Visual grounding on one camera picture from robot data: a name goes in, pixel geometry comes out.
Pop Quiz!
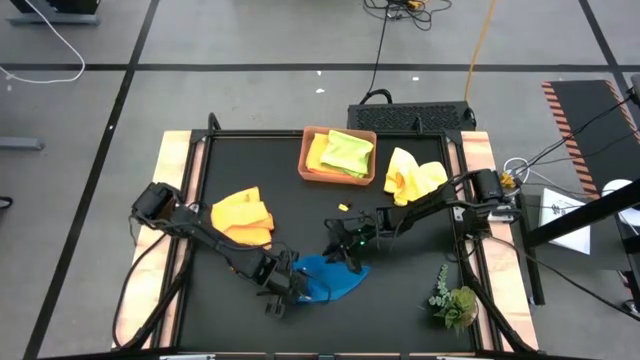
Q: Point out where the white floor cable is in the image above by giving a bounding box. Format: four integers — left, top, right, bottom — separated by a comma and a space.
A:
0, 0, 87, 85

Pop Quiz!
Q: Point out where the black computer tower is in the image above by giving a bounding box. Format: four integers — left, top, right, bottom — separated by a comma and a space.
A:
346, 100, 477, 133

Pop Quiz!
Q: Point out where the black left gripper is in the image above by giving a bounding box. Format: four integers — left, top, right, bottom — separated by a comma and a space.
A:
249, 248, 312, 320

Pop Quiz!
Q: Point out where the blue microfiber towel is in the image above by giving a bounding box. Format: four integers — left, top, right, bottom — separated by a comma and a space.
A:
291, 253, 372, 304

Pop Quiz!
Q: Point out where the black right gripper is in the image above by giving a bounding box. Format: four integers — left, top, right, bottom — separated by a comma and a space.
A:
322, 212, 386, 274

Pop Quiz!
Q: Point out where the yellow microfiber towel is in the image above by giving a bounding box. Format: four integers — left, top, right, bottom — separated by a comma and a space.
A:
383, 146, 449, 208

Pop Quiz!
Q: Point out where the small artificial green plant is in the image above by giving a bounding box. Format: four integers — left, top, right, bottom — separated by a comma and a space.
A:
428, 263, 480, 336

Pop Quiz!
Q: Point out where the white cable coil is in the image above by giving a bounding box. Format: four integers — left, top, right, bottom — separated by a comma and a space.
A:
502, 156, 534, 185

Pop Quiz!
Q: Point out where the orange power cable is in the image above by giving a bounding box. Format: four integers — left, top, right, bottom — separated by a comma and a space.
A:
463, 0, 498, 103

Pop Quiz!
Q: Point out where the green microfiber towel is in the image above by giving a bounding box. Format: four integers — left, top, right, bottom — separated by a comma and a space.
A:
319, 129, 375, 180

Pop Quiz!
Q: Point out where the orange microfiber towel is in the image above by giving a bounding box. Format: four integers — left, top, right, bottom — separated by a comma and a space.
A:
305, 132, 351, 176
210, 186, 276, 251

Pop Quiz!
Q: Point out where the white paper sheet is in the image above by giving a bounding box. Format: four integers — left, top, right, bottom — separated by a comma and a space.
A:
538, 186, 593, 257

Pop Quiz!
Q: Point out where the black table frame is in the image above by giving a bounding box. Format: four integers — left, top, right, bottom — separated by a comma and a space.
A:
152, 128, 501, 360

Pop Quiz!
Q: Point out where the gray desk foot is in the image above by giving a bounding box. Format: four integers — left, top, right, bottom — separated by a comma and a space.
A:
0, 136, 46, 152
7, 0, 101, 27

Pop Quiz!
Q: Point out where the black frame strut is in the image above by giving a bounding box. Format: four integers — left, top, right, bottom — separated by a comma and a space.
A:
118, 234, 196, 350
457, 234, 536, 354

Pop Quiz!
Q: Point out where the black metal beam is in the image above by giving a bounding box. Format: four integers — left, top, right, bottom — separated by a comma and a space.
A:
523, 178, 640, 250

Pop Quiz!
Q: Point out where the white round object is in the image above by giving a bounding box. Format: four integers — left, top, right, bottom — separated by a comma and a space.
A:
601, 178, 640, 227

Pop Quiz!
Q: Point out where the black hazard striped mat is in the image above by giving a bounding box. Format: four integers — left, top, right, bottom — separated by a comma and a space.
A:
541, 79, 640, 201

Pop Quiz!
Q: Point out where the black cable tangle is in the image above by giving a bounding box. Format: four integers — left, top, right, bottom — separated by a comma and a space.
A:
363, 0, 454, 32

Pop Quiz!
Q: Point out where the black power cable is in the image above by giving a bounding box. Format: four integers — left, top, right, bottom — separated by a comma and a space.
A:
366, 7, 394, 106

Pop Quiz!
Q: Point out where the orange translucent plastic bin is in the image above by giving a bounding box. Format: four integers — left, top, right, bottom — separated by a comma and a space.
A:
297, 125, 378, 187

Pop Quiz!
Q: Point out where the wooden table side board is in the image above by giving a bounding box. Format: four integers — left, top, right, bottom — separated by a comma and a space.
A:
111, 130, 207, 350
458, 130, 540, 351

